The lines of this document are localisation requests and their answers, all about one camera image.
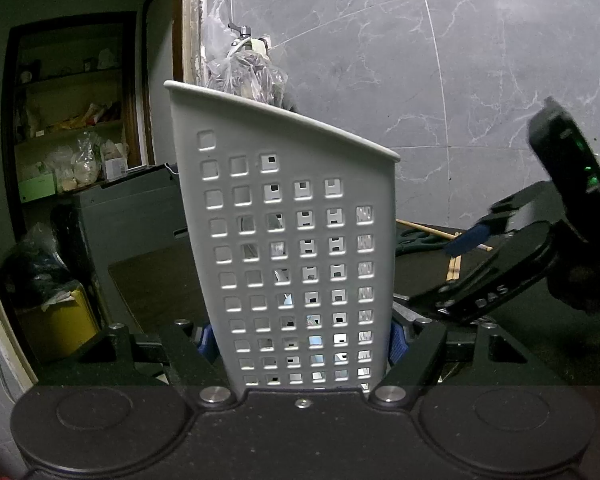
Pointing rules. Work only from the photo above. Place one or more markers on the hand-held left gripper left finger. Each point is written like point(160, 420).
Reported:
point(209, 345)

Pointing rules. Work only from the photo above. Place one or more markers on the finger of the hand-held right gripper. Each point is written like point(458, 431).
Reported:
point(467, 240)

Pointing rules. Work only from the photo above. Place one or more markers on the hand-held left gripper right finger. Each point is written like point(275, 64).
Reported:
point(399, 345)

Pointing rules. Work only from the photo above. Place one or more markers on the wooden chopstick with silver band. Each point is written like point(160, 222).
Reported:
point(430, 229)

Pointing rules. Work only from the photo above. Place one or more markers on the white perforated utensil holder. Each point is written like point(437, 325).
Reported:
point(290, 125)

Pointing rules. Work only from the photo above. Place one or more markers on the yellow box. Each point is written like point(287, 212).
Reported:
point(65, 330)

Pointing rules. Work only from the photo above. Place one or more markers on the grey cabinet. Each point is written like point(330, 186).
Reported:
point(130, 210)

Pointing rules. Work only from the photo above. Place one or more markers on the black plastic bag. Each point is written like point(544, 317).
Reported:
point(30, 265)

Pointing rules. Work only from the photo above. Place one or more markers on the small white box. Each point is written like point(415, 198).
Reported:
point(116, 169)

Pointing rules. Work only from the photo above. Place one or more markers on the plastic bag of white food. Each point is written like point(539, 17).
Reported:
point(87, 165)

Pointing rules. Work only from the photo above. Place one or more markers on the light green box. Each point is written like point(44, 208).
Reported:
point(37, 187)

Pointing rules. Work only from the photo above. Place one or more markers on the pile of snack packets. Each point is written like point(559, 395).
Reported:
point(85, 117)

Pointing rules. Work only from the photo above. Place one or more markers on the dark wooden shelf unit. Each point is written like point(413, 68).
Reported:
point(130, 85)

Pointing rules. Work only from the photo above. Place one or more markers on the clear plastic bag with contents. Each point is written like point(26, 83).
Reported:
point(245, 72)

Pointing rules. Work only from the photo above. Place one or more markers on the white ornament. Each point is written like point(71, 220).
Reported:
point(107, 59)

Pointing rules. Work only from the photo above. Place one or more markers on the thin empty plastic bag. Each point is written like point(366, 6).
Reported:
point(217, 25)

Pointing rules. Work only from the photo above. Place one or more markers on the white wall fixture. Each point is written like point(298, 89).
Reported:
point(260, 46)

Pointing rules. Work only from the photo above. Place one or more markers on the worn door frame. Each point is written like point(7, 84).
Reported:
point(195, 20)

